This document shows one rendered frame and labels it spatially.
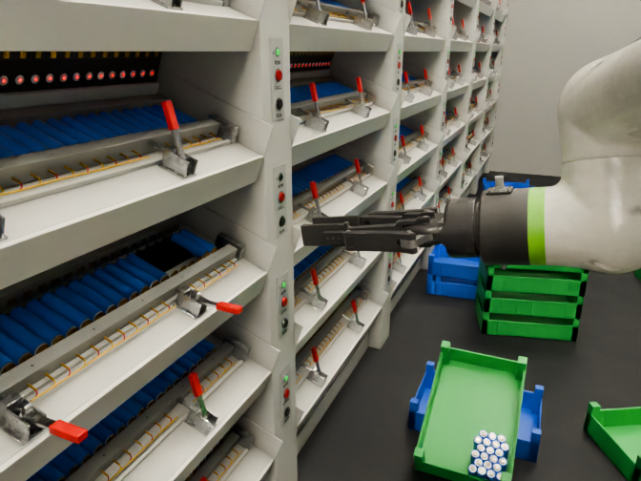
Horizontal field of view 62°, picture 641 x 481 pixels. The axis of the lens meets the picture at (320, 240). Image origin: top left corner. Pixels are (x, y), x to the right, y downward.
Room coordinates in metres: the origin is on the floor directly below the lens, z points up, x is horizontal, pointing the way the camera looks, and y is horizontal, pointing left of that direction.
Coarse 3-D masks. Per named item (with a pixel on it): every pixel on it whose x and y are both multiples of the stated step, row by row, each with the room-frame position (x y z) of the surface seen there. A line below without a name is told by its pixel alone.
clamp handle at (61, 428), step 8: (24, 408) 0.41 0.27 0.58; (24, 416) 0.41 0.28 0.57; (32, 416) 0.41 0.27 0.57; (40, 416) 0.41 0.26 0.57; (40, 424) 0.40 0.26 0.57; (48, 424) 0.40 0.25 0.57; (56, 424) 0.40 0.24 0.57; (64, 424) 0.40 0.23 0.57; (56, 432) 0.39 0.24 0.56; (64, 432) 0.39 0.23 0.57; (72, 432) 0.39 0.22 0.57; (80, 432) 0.39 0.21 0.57; (72, 440) 0.38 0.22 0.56; (80, 440) 0.38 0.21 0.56
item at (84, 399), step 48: (240, 240) 0.83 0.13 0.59; (240, 288) 0.75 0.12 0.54; (144, 336) 0.58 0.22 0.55; (192, 336) 0.63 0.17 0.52; (48, 384) 0.47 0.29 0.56; (96, 384) 0.49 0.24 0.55; (144, 384) 0.55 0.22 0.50; (0, 432) 0.40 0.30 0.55; (48, 432) 0.42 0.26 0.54; (0, 480) 0.37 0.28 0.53
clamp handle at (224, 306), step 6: (198, 294) 0.65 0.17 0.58; (198, 300) 0.65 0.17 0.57; (204, 300) 0.65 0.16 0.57; (216, 306) 0.64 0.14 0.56; (222, 306) 0.63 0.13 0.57; (228, 306) 0.63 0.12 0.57; (234, 306) 0.63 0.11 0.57; (240, 306) 0.63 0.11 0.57; (234, 312) 0.63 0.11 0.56; (240, 312) 0.63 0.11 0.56
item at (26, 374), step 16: (208, 256) 0.76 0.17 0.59; (224, 256) 0.78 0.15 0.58; (192, 272) 0.71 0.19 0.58; (208, 272) 0.74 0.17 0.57; (160, 288) 0.65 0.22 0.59; (128, 304) 0.60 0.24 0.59; (144, 304) 0.61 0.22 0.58; (96, 320) 0.56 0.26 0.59; (112, 320) 0.56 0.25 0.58; (128, 320) 0.58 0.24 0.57; (80, 336) 0.52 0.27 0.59; (96, 336) 0.54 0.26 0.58; (48, 352) 0.49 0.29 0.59; (64, 352) 0.49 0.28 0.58; (80, 352) 0.52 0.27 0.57; (16, 368) 0.46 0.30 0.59; (32, 368) 0.46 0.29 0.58; (48, 368) 0.48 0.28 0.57; (80, 368) 0.49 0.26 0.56; (0, 384) 0.43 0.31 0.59; (16, 384) 0.44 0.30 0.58; (32, 384) 0.46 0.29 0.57; (32, 400) 0.44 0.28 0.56
